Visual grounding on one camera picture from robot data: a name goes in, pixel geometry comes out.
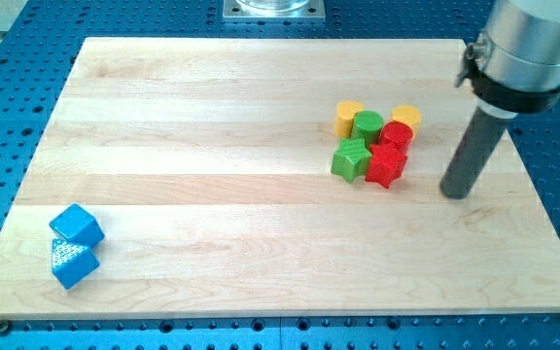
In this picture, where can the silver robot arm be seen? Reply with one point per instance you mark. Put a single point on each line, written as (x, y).
(514, 63)

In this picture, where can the green star block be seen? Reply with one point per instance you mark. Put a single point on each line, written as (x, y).
(351, 159)

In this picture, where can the wooden board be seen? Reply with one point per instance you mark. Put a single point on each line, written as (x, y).
(207, 164)

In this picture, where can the yellow rounded block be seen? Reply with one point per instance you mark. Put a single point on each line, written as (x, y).
(345, 113)

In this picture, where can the green cylinder block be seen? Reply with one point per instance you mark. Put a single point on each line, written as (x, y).
(367, 125)

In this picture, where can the red star block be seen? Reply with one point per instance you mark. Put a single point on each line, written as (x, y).
(386, 165)

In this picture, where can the red cylinder block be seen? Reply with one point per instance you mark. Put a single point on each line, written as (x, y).
(397, 134)

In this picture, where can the yellow hexagon block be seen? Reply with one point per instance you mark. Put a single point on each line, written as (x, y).
(409, 115)

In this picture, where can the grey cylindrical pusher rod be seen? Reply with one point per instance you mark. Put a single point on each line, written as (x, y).
(478, 142)

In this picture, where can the blue cube block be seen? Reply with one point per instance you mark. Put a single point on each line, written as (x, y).
(75, 224)

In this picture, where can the blue triangle block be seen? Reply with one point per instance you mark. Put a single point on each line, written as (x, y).
(71, 262)

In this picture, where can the blue perforated table plate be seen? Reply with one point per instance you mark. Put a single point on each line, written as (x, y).
(40, 42)

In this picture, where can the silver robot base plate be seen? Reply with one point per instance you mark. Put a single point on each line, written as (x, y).
(244, 10)

